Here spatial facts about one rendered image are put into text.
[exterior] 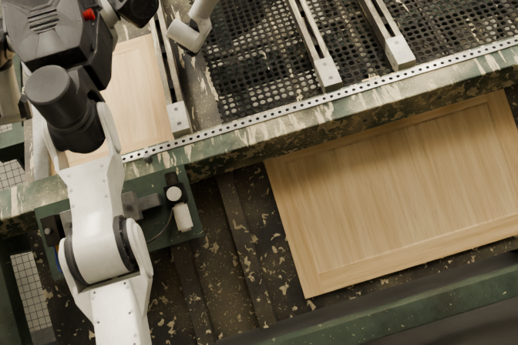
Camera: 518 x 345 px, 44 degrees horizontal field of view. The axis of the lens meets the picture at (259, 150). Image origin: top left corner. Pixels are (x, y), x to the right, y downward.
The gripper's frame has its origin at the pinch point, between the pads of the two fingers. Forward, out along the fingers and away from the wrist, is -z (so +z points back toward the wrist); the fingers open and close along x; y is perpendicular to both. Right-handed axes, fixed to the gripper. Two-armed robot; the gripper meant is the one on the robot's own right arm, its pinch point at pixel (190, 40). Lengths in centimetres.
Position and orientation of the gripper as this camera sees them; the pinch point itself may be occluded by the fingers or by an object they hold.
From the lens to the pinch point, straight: 244.4
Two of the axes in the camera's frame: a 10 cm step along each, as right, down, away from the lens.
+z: 0.4, 1.2, -9.9
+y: -9.6, 2.9, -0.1
